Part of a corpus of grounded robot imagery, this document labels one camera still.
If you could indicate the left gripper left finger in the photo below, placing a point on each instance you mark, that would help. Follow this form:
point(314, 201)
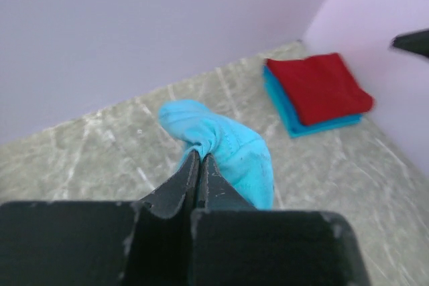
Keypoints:
point(142, 242)

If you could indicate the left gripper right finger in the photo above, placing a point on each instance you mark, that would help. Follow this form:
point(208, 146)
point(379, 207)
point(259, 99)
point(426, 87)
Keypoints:
point(233, 243)

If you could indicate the light blue t-shirt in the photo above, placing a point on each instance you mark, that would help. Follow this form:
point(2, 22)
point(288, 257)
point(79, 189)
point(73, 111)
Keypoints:
point(241, 153)

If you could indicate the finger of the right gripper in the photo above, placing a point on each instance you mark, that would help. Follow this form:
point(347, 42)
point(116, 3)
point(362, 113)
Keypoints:
point(414, 42)

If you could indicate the folded red t-shirt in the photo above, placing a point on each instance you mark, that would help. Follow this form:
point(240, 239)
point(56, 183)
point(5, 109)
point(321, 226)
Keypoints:
point(321, 88)

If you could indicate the folded teal t-shirt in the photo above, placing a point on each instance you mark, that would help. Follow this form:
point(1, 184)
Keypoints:
point(289, 116)

